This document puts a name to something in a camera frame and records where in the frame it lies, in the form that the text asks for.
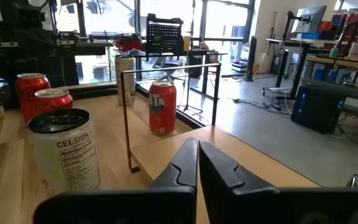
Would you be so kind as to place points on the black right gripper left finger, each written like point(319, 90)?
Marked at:
point(179, 174)

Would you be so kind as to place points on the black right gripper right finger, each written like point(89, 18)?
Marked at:
point(228, 193)

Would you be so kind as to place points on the red Fanta strawberry can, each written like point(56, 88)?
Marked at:
point(162, 115)

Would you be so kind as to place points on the white Celsius can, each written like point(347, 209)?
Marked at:
point(64, 155)
point(124, 81)

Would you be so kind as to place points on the red Coca-Cola can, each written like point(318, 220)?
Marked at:
point(54, 100)
point(30, 93)

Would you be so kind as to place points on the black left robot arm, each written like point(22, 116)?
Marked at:
point(26, 40)

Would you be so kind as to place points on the black computer tower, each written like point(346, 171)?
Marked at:
point(317, 109)

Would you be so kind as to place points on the black upright column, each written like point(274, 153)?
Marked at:
point(251, 59)

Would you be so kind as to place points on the red object on desk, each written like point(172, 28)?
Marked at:
point(129, 46)

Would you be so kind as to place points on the black perforated panel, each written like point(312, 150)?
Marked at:
point(163, 34)

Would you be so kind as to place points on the black standing desk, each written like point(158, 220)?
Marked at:
point(300, 62)

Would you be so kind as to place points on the black tripod stand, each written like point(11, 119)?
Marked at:
point(193, 15)

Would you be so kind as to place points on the wooden workbench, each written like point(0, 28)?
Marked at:
point(337, 60)

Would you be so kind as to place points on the grey computer monitor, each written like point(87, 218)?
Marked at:
point(309, 19)

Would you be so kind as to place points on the rack of red bins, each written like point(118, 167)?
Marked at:
point(353, 28)

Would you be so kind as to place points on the wooden shelf with black frame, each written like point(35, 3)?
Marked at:
point(228, 155)

